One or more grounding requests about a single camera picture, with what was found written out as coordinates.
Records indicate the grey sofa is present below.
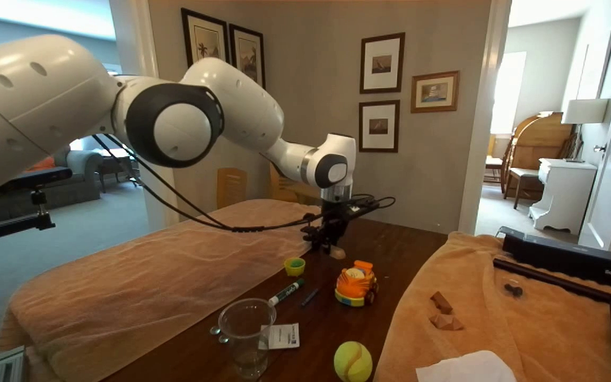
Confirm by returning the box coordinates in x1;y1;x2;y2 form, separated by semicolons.
48;136;141;208

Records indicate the wooden rounded chair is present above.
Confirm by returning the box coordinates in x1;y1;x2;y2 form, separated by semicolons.
500;110;577;209

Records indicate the black picture frame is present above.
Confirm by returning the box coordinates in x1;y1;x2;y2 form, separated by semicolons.
357;97;401;154
181;5;232;69
226;22;268;91
358;32;407;96

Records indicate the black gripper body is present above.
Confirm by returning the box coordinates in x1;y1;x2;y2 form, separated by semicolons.
314;198;358;236

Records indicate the yellow wooden chair back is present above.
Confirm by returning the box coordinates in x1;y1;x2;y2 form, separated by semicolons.
215;166;251;209

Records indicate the large orange towel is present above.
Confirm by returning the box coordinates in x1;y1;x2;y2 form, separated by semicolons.
0;198;322;382

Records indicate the white cabinet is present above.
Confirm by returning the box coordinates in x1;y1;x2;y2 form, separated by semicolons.
529;156;598;238

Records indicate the small green-yellow cup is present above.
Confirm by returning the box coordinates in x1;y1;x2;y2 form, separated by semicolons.
282;254;308;277

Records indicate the orange toy truck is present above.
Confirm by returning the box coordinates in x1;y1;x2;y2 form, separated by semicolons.
333;258;382;310

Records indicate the clear plastic cup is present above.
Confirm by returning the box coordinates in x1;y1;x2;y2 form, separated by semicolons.
217;297;280;382

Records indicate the brown wooden picture frame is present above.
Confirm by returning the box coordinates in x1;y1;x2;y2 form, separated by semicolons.
410;67;463;114

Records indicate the white shade lamp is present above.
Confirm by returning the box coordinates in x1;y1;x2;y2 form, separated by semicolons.
561;96;611;166

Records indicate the yellow-green tennis ball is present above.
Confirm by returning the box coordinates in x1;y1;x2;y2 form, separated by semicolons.
330;340;376;382

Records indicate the white green marker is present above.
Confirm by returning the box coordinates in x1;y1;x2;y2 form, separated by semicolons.
268;277;305;310

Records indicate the orange towel with clutter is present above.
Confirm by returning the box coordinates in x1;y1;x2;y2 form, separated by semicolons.
371;228;611;382

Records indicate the long black case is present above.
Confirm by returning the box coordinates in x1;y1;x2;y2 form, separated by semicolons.
496;225;611;293

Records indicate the white tissue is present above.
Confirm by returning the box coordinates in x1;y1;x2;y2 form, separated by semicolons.
413;348;518;382

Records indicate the brown wood piece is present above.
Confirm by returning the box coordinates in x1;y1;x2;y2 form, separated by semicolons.
428;291;456;316

